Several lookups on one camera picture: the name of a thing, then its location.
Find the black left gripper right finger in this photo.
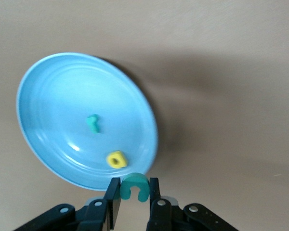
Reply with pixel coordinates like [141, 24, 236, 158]
[145, 177, 172, 231]

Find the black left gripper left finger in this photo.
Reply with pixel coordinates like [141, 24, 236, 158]
[76, 178, 123, 231]

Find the teal foam letter c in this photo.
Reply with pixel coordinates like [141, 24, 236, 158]
[120, 172, 150, 203]

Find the yellow foam letter a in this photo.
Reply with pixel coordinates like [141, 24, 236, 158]
[106, 150, 127, 169]

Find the teal foam letter r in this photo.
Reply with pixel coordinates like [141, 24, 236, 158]
[86, 114, 102, 134]

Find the blue plate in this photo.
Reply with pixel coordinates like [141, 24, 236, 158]
[15, 52, 159, 192]

